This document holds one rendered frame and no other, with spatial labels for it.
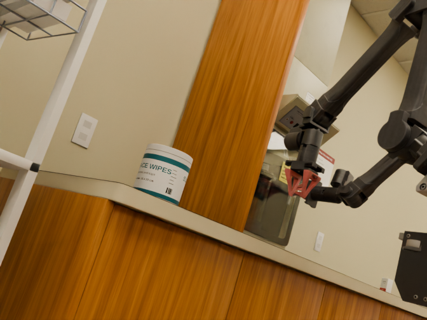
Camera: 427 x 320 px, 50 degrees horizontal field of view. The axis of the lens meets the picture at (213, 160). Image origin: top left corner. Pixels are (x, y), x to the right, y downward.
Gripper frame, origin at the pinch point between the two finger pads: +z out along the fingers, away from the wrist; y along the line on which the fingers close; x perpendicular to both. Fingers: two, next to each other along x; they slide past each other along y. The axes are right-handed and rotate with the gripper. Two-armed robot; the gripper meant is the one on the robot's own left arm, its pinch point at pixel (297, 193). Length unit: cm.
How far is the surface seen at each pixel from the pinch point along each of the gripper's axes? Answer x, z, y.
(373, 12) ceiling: -118, -154, 67
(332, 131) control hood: -43, -38, 23
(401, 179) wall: -225, -78, 76
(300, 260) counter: -14.2, 17.0, 3.1
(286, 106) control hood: -14.6, -35.9, 25.9
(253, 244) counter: 8.9, 17.7, 3.1
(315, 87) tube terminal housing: -38, -56, 33
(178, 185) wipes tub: 32.2, 9.8, 13.4
